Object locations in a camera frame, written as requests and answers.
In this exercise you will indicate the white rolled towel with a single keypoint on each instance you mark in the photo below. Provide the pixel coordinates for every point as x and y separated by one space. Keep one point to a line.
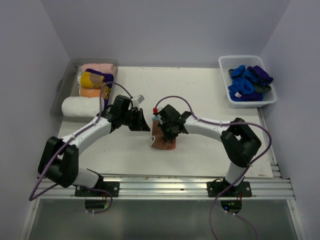
82 107

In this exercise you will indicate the pink rolled towel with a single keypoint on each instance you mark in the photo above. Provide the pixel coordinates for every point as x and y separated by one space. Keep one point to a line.
106 68

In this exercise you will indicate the aluminium mounting rail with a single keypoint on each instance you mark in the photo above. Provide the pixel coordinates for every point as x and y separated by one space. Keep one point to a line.
161 187

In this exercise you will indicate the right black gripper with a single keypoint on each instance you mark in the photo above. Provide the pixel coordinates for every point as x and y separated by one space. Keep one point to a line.
168 137

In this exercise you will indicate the yellow bear towel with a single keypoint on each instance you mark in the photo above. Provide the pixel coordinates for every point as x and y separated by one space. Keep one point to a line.
83 80

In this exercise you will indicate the brown orange towel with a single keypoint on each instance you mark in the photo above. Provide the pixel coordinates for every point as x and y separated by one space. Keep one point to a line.
158 140

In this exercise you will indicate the blue towel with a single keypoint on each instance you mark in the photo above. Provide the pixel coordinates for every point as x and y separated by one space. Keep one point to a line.
242 90
242 72

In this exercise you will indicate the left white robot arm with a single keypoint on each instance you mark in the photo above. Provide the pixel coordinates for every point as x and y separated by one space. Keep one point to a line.
60 158

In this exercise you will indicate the purple towel in basket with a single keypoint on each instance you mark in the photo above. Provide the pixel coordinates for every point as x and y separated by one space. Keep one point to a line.
262 77

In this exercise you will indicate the grey plastic tray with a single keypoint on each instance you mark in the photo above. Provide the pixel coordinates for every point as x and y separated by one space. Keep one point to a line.
69 87

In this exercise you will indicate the purple rolled towel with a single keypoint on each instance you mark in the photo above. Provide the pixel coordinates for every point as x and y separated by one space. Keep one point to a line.
108 77

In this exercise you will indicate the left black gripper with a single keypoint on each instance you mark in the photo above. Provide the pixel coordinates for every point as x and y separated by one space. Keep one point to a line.
140 125

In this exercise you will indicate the orange rolled towel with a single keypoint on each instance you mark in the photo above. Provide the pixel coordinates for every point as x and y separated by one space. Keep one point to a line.
93 92

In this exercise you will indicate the dark green towel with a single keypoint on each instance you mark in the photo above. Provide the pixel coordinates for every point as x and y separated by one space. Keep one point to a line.
261 89

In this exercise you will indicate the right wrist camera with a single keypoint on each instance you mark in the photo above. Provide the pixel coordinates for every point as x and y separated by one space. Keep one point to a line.
156 111

